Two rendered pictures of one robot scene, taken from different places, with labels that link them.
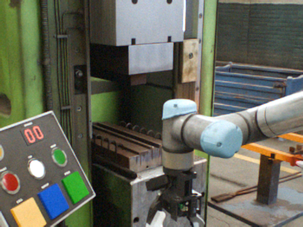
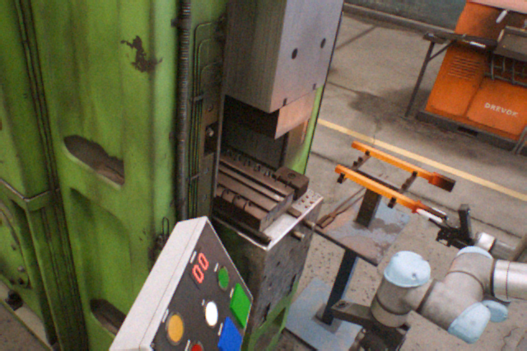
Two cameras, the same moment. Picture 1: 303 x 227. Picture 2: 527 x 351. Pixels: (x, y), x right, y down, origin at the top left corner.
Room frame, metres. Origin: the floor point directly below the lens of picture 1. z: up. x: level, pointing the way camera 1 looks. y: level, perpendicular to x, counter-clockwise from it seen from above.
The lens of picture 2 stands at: (0.53, 0.39, 1.83)
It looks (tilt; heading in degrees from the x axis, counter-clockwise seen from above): 34 degrees down; 339
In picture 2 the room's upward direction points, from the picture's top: 9 degrees clockwise
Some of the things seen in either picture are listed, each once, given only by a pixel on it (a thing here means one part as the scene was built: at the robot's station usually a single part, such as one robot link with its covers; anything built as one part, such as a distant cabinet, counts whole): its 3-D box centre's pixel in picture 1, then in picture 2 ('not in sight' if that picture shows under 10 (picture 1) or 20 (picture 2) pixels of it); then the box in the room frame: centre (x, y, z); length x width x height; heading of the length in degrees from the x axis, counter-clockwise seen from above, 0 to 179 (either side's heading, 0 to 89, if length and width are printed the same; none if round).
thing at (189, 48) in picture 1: (189, 61); not in sight; (1.81, -0.22, 1.27); 0.09 x 0.02 x 0.17; 129
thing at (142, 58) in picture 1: (115, 52); (238, 88); (1.67, 0.07, 1.32); 0.42 x 0.20 x 0.10; 39
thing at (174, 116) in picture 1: (180, 125); (403, 283); (0.96, -0.10, 1.23); 0.09 x 0.08 x 0.11; 37
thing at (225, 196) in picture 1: (264, 184); (355, 197); (1.83, -0.59, 0.71); 0.60 x 0.04 x 0.01; 122
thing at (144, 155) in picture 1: (116, 143); (228, 183); (1.67, 0.07, 0.96); 0.42 x 0.20 x 0.09; 39
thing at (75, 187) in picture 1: (74, 187); (239, 306); (1.13, 0.17, 1.01); 0.07 x 0.05 x 0.07; 154
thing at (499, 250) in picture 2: not in sight; (506, 256); (1.20, -0.76, 0.95); 0.11 x 0.08 x 0.09; 37
